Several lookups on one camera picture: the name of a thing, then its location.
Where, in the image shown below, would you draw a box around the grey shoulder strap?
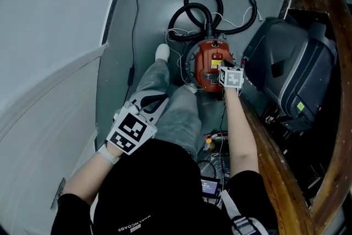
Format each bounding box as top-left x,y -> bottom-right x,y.
219,189 -> 270,235

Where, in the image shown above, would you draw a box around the metal bracket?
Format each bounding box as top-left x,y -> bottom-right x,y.
50,177 -> 67,212

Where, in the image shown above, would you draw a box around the black vacuum hose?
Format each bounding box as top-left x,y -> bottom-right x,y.
167,0 -> 259,42

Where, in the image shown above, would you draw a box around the person's grey trousers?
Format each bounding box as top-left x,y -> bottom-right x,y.
135,58 -> 204,162

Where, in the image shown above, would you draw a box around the person's right forearm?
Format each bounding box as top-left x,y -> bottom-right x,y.
223,86 -> 261,177

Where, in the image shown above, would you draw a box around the white shoe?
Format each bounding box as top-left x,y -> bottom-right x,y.
154,43 -> 171,62
183,83 -> 199,95

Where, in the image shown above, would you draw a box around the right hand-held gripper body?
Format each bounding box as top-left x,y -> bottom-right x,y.
219,59 -> 245,89

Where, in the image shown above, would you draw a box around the wooden staircase railing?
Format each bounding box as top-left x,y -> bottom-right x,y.
238,0 -> 352,235

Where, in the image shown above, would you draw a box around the small yellow capped bottle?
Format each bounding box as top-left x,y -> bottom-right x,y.
203,138 -> 216,152

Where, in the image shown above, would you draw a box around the white wristband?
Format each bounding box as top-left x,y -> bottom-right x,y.
97,144 -> 122,165

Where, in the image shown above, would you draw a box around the black floor cleaning machine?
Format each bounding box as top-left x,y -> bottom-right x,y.
241,17 -> 339,133

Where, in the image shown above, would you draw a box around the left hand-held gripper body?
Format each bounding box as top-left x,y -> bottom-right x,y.
106,96 -> 158,156

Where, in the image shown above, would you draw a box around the black cable with adapter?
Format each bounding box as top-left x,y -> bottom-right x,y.
126,0 -> 146,86

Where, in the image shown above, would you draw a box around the small screen device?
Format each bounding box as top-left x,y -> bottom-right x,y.
200,178 -> 222,200

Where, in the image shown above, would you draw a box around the person's black shirt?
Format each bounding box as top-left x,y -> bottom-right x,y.
50,138 -> 279,235

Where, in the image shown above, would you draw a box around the red vacuum cleaner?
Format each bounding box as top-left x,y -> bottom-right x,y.
183,39 -> 235,93

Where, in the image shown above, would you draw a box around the person's left forearm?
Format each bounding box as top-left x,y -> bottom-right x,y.
62,150 -> 119,206

